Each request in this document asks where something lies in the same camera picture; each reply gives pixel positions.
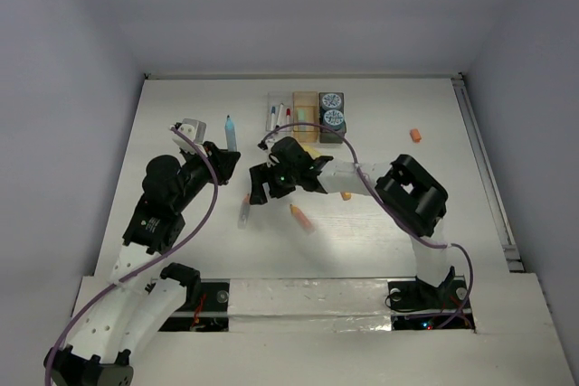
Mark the orange tip clear highlighter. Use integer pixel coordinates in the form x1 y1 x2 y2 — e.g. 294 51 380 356
237 193 251 230

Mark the orange pink highlighter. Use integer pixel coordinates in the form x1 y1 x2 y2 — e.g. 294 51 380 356
289 203 315 234

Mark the blue tape roll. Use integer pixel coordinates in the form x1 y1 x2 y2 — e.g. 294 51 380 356
322 108 345 131
319 92 344 110

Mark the blue tape roll back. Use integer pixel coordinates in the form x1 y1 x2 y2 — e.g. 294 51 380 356
319 92 344 110

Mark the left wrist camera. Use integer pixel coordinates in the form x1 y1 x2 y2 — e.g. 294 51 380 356
172 118 206 155

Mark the dark grey plastic container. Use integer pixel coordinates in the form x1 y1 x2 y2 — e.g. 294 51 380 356
318 92 346 144

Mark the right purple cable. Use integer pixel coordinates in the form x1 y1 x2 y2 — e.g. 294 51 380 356
256 122 475 331

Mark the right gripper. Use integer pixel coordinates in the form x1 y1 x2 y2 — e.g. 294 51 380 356
249 159 299 205

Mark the blue tape roll front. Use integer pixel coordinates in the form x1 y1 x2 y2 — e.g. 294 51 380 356
322 108 345 131

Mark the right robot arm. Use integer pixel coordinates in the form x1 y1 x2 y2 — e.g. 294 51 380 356
250 137 455 306

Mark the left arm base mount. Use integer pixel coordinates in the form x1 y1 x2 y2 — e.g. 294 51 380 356
159 280 230 333

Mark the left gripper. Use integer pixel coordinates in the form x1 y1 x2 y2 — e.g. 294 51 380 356
172 140 240 212

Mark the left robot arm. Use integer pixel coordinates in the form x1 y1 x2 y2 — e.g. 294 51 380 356
44 141 241 385

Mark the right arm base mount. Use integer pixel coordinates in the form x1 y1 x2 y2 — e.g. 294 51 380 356
384 267 476 331

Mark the black capped white pen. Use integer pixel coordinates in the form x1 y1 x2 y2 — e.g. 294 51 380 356
275 103 286 127

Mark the green highlighter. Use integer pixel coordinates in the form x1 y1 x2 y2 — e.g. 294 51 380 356
297 107 308 127

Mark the small orange cap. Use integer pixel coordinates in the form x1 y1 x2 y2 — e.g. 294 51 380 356
409 128 422 143

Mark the blue capped white pen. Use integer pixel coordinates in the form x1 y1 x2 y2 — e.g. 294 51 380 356
269 106 278 131

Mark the yellow highlighter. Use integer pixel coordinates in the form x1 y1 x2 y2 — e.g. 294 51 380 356
302 145 322 159

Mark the blue highlighter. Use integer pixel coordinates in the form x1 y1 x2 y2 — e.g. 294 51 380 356
224 115 237 152

